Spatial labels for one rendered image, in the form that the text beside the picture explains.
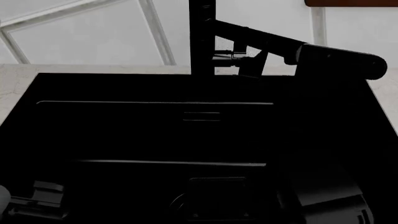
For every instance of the black sink faucet with spout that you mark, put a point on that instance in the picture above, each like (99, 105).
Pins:
(201, 46)

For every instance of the black kitchen sink basin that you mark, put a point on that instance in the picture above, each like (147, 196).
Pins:
(124, 135)

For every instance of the square black sink drain cover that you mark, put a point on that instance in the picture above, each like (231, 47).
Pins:
(217, 198)

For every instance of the brown wooden shelf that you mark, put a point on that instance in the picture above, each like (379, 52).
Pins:
(351, 2)

